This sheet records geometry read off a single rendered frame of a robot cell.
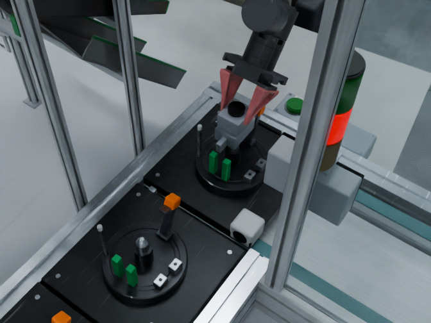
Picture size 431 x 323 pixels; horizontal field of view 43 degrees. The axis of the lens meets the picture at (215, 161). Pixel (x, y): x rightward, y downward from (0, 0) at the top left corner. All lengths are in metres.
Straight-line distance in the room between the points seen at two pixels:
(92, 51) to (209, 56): 0.54
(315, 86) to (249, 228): 0.43
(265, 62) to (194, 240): 0.32
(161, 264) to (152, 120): 0.46
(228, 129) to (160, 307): 0.31
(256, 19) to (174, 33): 0.68
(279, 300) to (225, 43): 0.75
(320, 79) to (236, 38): 0.94
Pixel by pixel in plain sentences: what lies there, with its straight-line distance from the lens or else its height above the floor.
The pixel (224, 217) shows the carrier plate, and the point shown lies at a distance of 0.97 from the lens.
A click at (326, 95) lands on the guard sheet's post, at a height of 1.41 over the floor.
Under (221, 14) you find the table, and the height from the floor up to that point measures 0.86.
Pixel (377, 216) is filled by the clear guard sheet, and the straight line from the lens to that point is 0.67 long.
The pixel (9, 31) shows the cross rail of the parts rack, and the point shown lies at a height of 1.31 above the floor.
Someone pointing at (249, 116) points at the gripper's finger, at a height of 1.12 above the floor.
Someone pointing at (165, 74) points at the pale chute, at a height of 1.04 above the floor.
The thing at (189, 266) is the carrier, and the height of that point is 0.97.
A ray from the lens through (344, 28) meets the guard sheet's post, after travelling 0.50.
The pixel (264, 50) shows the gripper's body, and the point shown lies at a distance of 0.90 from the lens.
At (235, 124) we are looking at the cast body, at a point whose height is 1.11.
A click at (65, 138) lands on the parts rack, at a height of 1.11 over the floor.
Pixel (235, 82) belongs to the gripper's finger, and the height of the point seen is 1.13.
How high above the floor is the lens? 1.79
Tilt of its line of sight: 52 degrees down
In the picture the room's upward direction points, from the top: 2 degrees clockwise
